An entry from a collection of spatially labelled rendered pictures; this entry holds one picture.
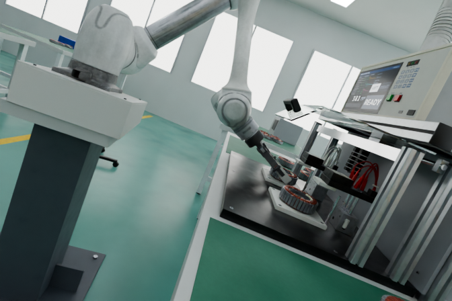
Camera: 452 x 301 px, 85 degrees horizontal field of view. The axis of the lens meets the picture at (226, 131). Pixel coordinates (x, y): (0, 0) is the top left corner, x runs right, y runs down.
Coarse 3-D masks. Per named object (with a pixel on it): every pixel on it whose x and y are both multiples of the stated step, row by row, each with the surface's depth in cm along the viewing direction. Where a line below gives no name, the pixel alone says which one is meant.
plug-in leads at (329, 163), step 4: (336, 148) 97; (340, 148) 95; (340, 152) 96; (324, 156) 98; (324, 160) 96; (328, 160) 94; (332, 160) 97; (336, 160) 98; (328, 164) 97; (332, 164) 94; (336, 164) 97; (332, 168) 97; (336, 168) 97
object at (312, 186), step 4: (312, 180) 99; (308, 184) 101; (312, 184) 97; (316, 184) 94; (308, 188) 100; (312, 188) 96; (316, 188) 94; (320, 188) 94; (324, 188) 94; (308, 192) 98; (312, 192) 94; (316, 192) 94; (320, 192) 94; (324, 192) 94; (312, 196) 94; (316, 196) 94; (320, 196) 94; (324, 196) 94; (320, 200) 94
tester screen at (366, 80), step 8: (400, 64) 74; (368, 72) 92; (376, 72) 86; (384, 72) 81; (392, 72) 77; (360, 80) 96; (368, 80) 90; (376, 80) 84; (384, 80) 79; (392, 80) 75; (360, 88) 93; (368, 88) 87; (352, 96) 97; (384, 96) 75
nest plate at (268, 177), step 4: (264, 168) 104; (264, 172) 97; (268, 172) 100; (264, 176) 94; (268, 176) 94; (268, 180) 90; (272, 180) 90; (276, 180) 93; (276, 184) 91; (280, 184) 90; (284, 184) 91; (296, 184) 99
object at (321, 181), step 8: (328, 168) 73; (320, 176) 76; (328, 176) 71; (336, 176) 69; (344, 176) 70; (320, 184) 70; (328, 184) 69; (336, 184) 69; (344, 184) 69; (352, 192) 69; (360, 192) 69; (344, 200) 75; (352, 200) 72; (368, 200) 69; (352, 208) 70
